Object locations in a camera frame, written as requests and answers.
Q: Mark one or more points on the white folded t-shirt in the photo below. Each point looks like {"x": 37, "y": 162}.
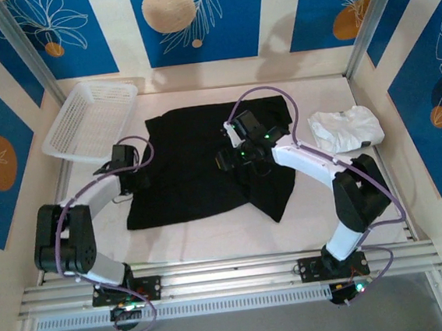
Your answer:
{"x": 347, "y": 130}

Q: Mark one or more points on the white plastic mesh basket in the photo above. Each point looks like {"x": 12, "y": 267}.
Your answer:
{"x": 91, "y": 115}

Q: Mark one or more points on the aluminium frame post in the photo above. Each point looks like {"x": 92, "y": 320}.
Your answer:
{"x": 371, "y": 14}
{"x": 26, "y": 51}

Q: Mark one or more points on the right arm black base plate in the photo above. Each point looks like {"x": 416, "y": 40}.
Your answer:
{"x": 309, "y": 270}

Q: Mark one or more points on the aluminium rail frame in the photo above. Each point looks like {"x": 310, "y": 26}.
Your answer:
{"x": 232, "y": 278}

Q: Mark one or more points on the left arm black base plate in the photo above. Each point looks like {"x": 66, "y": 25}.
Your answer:
{"x": 150, "y": 287}

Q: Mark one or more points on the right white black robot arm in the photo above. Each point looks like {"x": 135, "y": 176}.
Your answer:
{"x": 310, "y": 161}

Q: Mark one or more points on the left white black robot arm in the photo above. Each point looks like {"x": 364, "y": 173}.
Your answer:
{"x": 72, "y": 242}

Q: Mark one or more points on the black floral print t-shirt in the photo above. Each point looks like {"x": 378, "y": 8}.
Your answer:
{"x": 190, "y": 168}

